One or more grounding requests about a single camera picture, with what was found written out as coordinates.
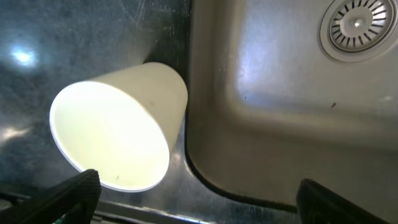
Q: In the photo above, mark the pale yellow cup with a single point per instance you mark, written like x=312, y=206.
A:
x=124, y=130

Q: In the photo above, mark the steel sink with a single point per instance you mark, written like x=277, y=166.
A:
x=280, y=124

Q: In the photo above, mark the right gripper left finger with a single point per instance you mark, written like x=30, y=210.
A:
x=71, y=196

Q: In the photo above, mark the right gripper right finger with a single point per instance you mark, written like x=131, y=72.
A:
x=323, y=208

